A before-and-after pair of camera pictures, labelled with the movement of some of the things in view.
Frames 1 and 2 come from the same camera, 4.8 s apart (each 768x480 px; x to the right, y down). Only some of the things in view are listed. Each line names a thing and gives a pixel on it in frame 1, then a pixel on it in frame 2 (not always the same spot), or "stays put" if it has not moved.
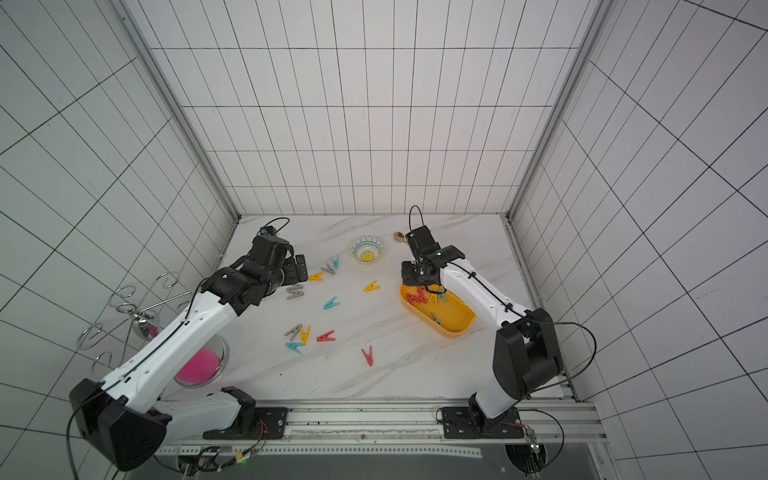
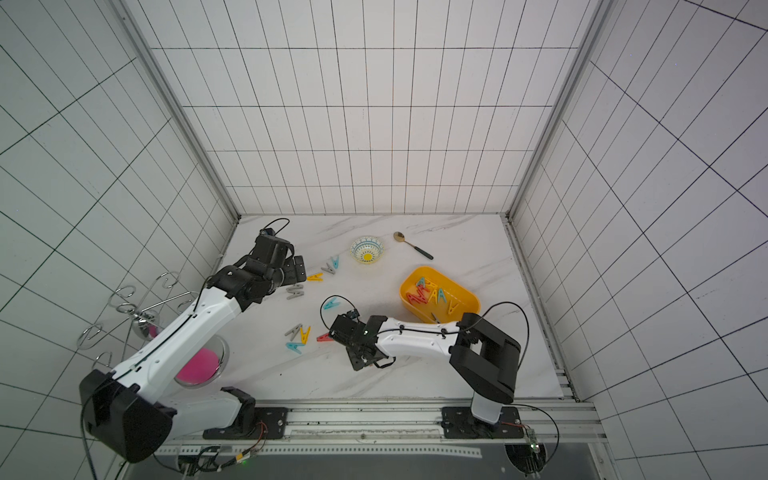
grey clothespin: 328,269 stays put
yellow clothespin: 305,336 stays put
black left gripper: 290,266 stays put
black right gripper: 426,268 -> 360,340
